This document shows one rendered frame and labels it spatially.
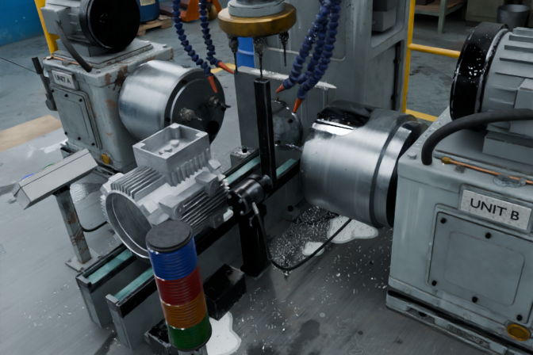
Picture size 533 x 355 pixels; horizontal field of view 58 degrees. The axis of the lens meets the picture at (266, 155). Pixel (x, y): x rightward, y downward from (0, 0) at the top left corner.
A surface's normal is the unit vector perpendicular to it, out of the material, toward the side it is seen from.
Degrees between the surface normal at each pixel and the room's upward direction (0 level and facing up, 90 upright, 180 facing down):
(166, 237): 0
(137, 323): 90
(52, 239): 0
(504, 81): 67
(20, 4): 90
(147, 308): 90
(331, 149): 51
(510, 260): 90
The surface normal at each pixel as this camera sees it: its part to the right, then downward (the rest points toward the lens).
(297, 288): -0.07, -0.86
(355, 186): -0.61, 0.29
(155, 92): -0.46, -0.33
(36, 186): 0.59, -0.33
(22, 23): 0.74, 0.29
